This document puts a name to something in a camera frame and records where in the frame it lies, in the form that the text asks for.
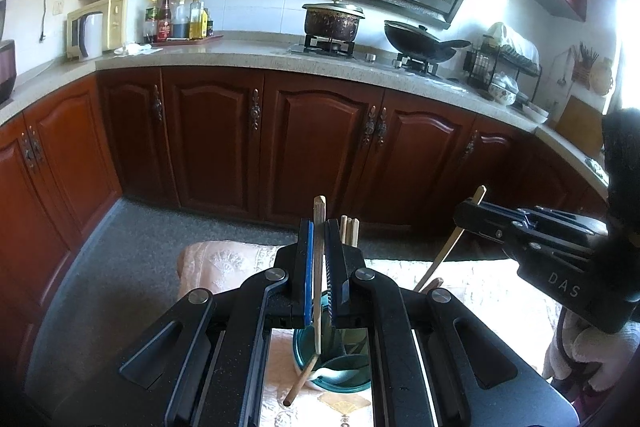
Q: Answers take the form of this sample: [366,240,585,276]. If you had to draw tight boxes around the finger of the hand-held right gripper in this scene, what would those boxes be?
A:
[517,208,608,235]
[454,199,591,265]

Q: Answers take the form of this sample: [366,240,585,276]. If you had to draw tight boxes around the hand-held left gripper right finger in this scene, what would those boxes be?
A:
[325,218,581,427]

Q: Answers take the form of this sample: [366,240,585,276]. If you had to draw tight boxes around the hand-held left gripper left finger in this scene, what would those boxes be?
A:
[117,218,316,427]

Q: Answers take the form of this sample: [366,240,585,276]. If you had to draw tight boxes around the teal cup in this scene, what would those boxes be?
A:
[291,289,373,394]

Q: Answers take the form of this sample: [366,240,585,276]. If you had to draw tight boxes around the person's right hand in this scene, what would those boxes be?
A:
[542,321,640,390]

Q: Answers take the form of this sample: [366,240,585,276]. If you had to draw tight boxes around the white quilted table cloth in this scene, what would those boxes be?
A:
[177,241,571,427]

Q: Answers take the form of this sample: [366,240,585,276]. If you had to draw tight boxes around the wooden cutting board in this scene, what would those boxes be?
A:
[555,96,605,158]

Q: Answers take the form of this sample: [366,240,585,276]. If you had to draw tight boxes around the white ceramic spoon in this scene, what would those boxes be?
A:
[309,366,363,389]

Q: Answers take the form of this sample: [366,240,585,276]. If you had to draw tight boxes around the white bowl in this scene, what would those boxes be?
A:
[522,102,550,124]

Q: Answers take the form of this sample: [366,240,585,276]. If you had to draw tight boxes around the wooden base cabinets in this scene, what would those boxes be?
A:
[0,67,611,358]

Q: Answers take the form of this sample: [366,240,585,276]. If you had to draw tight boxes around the floral lidded bowl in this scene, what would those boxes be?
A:
[489,72,518,106]

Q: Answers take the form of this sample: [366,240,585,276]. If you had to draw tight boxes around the white covered dishes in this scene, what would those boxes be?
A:
[487,22,541,64]

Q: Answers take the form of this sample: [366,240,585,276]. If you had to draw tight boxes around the black wok with lid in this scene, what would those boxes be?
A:
[384,20,472,62]

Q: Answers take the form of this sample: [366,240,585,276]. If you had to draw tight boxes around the steel gas stove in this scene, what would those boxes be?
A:
[287,34,466,82]

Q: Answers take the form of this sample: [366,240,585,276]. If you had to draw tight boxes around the brown speckled pot with lid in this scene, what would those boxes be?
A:
[302,0,366,42]

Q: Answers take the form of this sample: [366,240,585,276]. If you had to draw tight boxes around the reddish brown tray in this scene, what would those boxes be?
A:
[142,34,224,46]

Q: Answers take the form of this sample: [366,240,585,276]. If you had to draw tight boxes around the yellow oil bottle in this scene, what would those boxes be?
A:
[189,0,207,38]

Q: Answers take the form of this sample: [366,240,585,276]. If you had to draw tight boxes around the dark sauce bottle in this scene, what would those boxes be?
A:
[172,0,190,40]

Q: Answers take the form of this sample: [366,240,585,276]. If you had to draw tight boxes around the white rag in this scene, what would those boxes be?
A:
[114,42,163,56]

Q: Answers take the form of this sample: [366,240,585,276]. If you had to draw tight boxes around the red label sauce bottle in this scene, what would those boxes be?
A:
[157,0,175,42]

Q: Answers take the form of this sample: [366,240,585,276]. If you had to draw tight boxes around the green label sauce bottle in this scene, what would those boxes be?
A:
[145,0,161,44]

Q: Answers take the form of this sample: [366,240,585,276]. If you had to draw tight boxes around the cream microwave oven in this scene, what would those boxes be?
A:
[66,0,151,60]

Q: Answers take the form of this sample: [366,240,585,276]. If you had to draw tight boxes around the white electric kettle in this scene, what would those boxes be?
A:
[77,13,104,59]

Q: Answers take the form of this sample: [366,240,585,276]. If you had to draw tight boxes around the dark maroon rice cooker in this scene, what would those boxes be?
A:
[0,39,17,105]

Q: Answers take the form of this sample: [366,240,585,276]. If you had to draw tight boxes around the wall mounted utensil holder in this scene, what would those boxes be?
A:
[572,42,601,85]

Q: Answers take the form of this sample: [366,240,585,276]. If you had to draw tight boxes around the black wire dish rack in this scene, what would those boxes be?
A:
[465,42,543,102]

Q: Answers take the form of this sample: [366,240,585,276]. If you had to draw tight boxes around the black power cable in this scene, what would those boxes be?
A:
[38,0,52,44]

